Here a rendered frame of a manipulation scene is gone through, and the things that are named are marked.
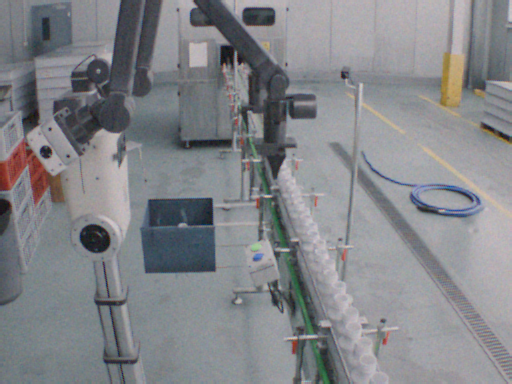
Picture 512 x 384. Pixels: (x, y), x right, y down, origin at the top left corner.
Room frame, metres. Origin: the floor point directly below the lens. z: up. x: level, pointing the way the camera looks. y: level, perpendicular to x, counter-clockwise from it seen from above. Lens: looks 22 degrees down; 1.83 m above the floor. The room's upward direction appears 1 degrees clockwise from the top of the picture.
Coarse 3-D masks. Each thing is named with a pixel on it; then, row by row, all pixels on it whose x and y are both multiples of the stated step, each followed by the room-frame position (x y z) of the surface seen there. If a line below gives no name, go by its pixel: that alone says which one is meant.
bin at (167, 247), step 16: (160, 208) 2.11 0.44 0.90; (176, 208) 2.12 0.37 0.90; (192, 208) 2.13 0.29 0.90; (208, 208) 2.14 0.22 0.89; (144, 224) 1.91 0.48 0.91; (160, 224) 2.11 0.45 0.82; (176, 224) 2.12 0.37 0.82; (192, 224) 2.13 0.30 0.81; (208, 224) 2.14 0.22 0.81; (224, 224) 1.89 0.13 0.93; (240, 224) 1.89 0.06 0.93; (256, 224) 1.90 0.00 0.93; (144, 240) 1.81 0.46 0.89; (160, 240) 1.81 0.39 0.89; (176, 240) 1.82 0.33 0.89; (192, 240) 1.83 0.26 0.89; (208, 240) 1.83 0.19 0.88; (144, 256) 1.81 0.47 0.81; (160, 256) 1.81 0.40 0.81; (176, 256) 1.82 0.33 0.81; (192, 256) 1.83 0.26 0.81; (208, 256) 1.83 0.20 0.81; (160, 272) 1.81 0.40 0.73; (176, 272) 1.82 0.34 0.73; (192, 272) 1.83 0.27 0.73
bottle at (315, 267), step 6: (318, 252) 1.24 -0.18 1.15; (324, 252) 1.24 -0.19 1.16; (318, 258) 1.21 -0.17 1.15; (324, 258) 1.21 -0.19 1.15; (312, 264) 1.22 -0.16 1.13; (318, 264) 1.21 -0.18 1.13; (312, 270) 1.21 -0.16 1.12; (318, 270) 1.20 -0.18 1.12; (312, 288) 1.20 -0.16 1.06; (312, 294) 1.20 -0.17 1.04; (312, 300) 1.20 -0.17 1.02
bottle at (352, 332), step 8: (352, 328) 0.89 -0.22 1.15; (360, 328) 0.87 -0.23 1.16; (344, 336) 0.87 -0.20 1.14; (352, 336) 0.85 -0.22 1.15; (344, 344) 0.86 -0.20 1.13; (352, 344) 0.85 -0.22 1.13; (344, 352) 0.85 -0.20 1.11; (336, 360) 0.87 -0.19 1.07; (344, 360) 0.85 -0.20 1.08; (336, 368) 0.86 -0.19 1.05; (344, 376) 0.84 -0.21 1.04
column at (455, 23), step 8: (456, 0) 9.40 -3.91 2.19; (464, 0) 9.42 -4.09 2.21; (456, 8) 9.40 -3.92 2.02; (448, 16) 9.62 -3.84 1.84; (456, 16) 9.40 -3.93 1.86; (448, 24) 9.62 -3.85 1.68; (456, 24) 9.41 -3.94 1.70; (448, 32) 9.62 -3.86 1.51; (456, 32) 9.41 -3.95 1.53; (448, 40) 9.62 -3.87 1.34; (456, 40) 9.41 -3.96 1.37; (448, 48) 9.62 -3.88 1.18; (456, 48) 9.41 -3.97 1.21
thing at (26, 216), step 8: (32, 192) 3.45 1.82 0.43; (32, 200) 3.44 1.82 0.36; (24, 208) 3.18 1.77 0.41; (32, 208) 3.41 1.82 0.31; (24, 216) 3.16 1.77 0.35; (32, 216) 3.37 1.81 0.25; (16, 224) 2.91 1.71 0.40; (24, 224) 3.12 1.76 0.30; (16, 232) 2.90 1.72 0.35; (24, 232) 3.08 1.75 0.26; (16, 240) 2.89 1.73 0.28
